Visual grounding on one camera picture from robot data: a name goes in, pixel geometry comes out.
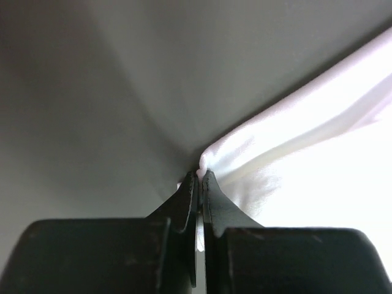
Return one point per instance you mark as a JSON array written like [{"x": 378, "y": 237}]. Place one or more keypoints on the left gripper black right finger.
[{"x": 241, "y": 256}]

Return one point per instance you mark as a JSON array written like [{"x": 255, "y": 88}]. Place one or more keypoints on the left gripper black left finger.
[{"x": 154, "y": 254}]

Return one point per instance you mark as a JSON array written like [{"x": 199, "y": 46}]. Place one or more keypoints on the white t shirt with print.
[{"x": 321, "y": 157}]

